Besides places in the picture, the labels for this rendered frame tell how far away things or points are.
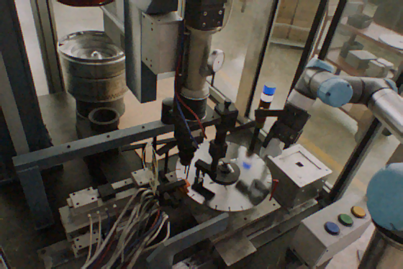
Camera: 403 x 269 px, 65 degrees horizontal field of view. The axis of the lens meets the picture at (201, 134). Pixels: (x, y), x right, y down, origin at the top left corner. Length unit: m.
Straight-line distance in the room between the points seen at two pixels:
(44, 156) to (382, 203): 0.85
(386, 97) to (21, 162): 0.99
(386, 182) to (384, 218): 0.06
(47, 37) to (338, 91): 1.35
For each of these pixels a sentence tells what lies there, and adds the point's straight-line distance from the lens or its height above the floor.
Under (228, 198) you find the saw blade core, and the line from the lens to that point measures 1.02.
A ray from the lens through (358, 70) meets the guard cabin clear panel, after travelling 1.22.
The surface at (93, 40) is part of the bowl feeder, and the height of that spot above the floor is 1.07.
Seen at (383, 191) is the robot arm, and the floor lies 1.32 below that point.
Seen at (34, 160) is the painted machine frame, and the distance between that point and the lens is 1.01.
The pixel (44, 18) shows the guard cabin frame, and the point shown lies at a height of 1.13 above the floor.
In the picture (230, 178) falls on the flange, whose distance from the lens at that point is 1.06.
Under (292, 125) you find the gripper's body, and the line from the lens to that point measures 1.04.
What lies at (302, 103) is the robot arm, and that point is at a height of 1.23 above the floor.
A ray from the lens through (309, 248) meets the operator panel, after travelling 1.15.
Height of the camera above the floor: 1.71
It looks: 38 degrees down
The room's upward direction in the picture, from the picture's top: 9 degrees clockwise
